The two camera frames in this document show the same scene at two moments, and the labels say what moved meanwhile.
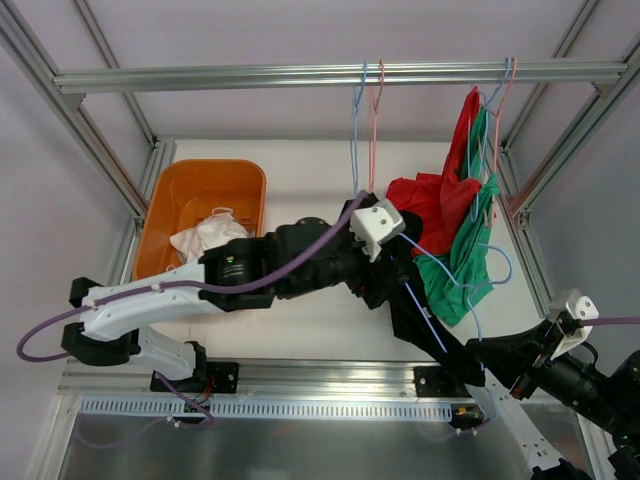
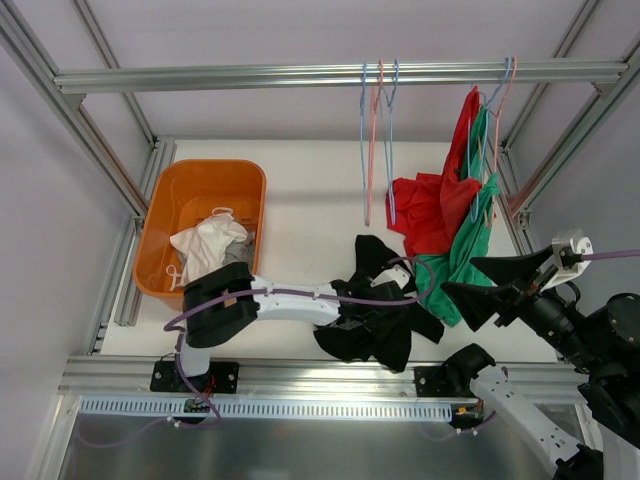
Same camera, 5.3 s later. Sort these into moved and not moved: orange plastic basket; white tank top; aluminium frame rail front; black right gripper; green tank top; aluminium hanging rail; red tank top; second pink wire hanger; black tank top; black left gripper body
Moved: black left gripper body; black tank top; black right gripper
Not moved: second pink wire hanger; aluminium hanging rail; orange plastic basket; red tank top; green tank top; white tank top; aluminium frame rail front
